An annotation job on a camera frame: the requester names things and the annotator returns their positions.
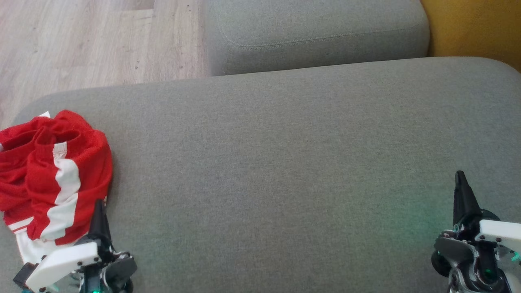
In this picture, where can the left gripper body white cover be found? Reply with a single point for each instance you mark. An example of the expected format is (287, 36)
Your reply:
(65, 260)

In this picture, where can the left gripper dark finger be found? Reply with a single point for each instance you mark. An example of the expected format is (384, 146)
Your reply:
(99, 228)

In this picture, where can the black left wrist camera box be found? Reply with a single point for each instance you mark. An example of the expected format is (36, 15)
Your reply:
(24, 274)

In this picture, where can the small grey sofa cushion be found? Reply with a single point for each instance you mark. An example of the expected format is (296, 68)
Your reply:
(317, 32)

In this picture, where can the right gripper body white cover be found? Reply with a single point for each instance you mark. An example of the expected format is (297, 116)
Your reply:
(496, 232)

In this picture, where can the red jersey with white hem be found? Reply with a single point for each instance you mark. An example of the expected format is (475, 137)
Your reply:
(14, 179)

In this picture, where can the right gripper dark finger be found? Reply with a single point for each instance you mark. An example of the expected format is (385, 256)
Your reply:
(464, 203)

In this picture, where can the large grey sofa seat cushion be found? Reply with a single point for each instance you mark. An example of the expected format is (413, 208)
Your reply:
(264, 162)

